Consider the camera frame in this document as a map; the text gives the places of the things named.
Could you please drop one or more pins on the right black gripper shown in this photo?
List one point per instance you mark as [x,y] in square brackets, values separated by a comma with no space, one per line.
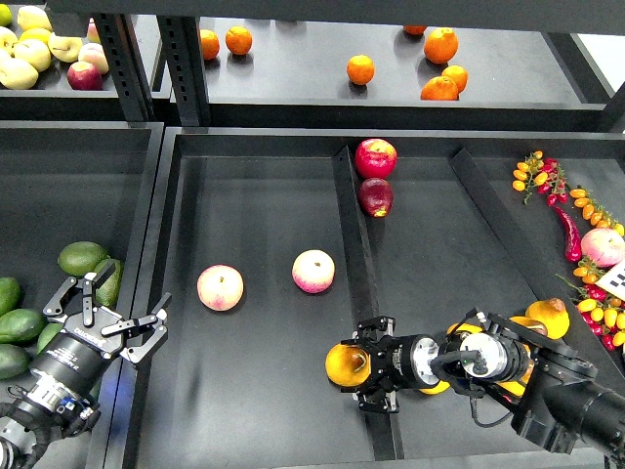
[395,363]

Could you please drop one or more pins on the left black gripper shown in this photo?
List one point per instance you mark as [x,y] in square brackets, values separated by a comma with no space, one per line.
[78,356]

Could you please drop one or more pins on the dark green avocado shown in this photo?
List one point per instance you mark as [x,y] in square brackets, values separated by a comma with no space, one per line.
[47,334]

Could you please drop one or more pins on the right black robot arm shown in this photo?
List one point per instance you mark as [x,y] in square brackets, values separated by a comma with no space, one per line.
[550,394]

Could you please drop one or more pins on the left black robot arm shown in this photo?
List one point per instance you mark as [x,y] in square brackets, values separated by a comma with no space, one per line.
[59,404]

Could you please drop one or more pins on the light green avocado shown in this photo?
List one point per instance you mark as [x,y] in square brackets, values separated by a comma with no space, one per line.
[107,294]
[81,257]

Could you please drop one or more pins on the yellow pear behind gripper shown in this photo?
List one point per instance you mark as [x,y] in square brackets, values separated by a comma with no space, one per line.
[457,329]

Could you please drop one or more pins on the green avocado middle left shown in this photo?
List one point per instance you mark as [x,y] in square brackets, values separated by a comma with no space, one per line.
[21,325]

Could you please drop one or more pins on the green avocado far left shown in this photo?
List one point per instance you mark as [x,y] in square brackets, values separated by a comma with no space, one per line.
[10,294]

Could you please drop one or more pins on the green avocado lower left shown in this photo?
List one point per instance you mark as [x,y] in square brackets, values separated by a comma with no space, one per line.
[14,361]

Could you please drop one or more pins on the yellow pear with brown top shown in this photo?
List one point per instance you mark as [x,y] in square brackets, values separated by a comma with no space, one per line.
[536,326]

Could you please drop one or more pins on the pale pear top shelf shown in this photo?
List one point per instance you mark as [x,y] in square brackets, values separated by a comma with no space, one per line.
[31,17]

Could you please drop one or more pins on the pink apple left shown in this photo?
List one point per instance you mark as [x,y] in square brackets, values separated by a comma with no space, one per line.
[220,287]

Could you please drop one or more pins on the pink apple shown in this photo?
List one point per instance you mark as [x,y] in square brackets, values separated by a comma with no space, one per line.
[220,287]
[313,271]

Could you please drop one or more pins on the pink apple centre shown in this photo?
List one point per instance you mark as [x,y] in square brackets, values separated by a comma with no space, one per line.
[313,271]

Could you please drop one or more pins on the black left tray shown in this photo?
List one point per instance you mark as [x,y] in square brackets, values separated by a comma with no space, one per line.
[64,182]

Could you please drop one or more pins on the black large divided tray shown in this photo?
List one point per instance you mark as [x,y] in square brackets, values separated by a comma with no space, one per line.
[247,388]

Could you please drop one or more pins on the dark red apple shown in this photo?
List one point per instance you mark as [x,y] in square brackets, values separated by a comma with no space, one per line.
[376,197]

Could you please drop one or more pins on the bright red apple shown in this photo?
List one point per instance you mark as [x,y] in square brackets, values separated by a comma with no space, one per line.
[375,158]

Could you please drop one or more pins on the red chili pepper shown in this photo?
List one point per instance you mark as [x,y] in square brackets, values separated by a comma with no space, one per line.
[572,239]

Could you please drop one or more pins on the red apple on shelf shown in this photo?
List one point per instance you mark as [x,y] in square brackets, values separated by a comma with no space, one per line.
[84,76]

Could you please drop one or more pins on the cherry tomato bunch lower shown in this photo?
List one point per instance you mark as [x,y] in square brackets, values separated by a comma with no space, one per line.
[603,312]

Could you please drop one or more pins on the pink peach on shelf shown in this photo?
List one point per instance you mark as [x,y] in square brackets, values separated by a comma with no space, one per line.
[93,53]

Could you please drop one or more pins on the white marker card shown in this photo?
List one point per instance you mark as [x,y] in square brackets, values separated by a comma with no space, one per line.
[613,281]

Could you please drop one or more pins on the orange red tomato bunch upper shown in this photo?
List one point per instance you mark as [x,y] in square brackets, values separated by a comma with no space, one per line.
[542,175]

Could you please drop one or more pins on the pink peach right bin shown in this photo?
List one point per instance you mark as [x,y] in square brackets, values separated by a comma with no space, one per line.
[605,247]

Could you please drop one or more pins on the pale yellow apple right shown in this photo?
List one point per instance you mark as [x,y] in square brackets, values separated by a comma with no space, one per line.
[65,48]

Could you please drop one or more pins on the pale yellow apple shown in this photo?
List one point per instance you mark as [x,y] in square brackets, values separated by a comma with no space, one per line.
[35,52]
[65,48]

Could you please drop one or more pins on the pale yellow apple middle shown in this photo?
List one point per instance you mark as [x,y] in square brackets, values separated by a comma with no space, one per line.
[35,52]

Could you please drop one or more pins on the orange tomato vine middle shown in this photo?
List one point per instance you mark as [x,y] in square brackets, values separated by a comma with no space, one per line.
[593,212]

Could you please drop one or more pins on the orange front right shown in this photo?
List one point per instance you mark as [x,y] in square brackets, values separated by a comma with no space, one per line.
[440,88]

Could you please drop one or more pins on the yellow lemon on shelf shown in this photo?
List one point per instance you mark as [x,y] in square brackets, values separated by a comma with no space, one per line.
[36,33]

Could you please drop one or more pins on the orange centre shelf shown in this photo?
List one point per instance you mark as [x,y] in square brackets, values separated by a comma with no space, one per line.
[360,69]

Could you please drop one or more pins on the orange right small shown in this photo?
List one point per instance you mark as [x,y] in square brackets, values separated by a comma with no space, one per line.
[458,74]

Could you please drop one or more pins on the black shelf upright post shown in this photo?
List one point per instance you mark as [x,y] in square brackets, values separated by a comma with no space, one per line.
[180,37]

